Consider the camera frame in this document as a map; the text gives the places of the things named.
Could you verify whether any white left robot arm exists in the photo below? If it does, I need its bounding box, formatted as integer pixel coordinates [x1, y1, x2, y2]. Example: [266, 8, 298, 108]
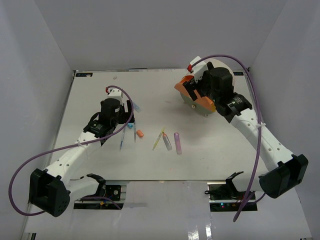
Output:
[29, 98, 134, 217]

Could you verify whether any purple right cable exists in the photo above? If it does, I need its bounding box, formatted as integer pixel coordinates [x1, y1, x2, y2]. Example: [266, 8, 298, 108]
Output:
[187, 54, 266, 223]

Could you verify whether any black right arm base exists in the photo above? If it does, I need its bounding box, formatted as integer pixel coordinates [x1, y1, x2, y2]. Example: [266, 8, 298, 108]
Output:
[204, 171, 247, 213]

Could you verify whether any orange tipped highlighter body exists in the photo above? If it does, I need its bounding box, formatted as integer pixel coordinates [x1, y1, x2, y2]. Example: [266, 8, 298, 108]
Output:
[162, 132, 172, 151]

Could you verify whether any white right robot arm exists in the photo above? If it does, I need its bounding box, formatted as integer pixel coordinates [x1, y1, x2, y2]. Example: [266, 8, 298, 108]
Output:
[182, 66, 309, 199]

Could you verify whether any round three-drawer storage box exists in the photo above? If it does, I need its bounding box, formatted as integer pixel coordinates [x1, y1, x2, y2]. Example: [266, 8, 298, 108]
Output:
[174, 56, 235, 115]

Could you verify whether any pink purple highlighter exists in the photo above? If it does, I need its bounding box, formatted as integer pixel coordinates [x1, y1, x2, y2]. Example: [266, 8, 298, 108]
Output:
[173, 132, 182, 155]

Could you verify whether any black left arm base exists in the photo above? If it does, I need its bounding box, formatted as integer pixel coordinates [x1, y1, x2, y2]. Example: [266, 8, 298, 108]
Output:
[73, 173, 126, 210]

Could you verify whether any grey gel pen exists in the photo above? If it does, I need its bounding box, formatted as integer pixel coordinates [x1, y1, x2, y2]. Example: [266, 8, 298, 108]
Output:
[133, 122, 137, 143]

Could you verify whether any orange highlighter cap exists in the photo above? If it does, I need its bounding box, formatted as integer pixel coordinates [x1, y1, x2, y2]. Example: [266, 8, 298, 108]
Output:
[136, 129, 144, 138]

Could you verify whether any light blue highlighter body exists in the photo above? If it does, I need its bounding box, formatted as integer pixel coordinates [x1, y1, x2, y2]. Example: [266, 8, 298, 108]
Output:
[133, 102, 142, 113]

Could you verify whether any thin yellow highlighter pen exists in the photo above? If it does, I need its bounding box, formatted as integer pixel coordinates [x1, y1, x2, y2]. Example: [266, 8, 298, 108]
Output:
[152, 127, 165, 151]

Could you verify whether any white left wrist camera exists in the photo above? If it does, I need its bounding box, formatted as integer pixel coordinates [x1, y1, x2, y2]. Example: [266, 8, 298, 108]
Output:
[107, 88, 124, 105]

